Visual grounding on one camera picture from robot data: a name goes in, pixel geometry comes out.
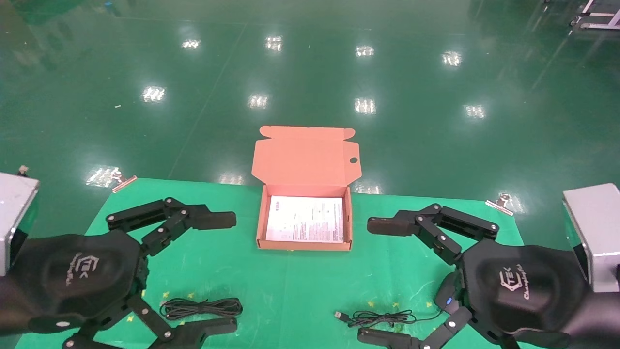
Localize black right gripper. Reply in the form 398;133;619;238
455;239;620;349

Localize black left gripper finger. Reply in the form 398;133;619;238
107;197;237;258

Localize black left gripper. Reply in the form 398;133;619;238
0;230;239;349

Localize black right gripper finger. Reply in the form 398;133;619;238
357;306;525;349
367;203;500;266

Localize black data cable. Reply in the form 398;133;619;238
160;297;243;321

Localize black wired computer mouse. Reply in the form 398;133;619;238
334;271;463;329

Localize orange cardboard box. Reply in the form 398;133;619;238
251;126;362;252

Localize white printed instruction sheet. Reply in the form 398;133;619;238
265;195;345;243

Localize metal binder clip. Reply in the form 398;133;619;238
110;168;138;193
485;193;514;216

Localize green table cloth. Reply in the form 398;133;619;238
15;178;567;349

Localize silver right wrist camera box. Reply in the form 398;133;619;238
563;183;620;293

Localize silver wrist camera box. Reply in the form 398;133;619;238
0;172;40;277
563;183;620;293

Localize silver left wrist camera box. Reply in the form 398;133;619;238
0;172;40;277

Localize white wheeled cart frame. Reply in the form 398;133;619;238
571;0;620;31

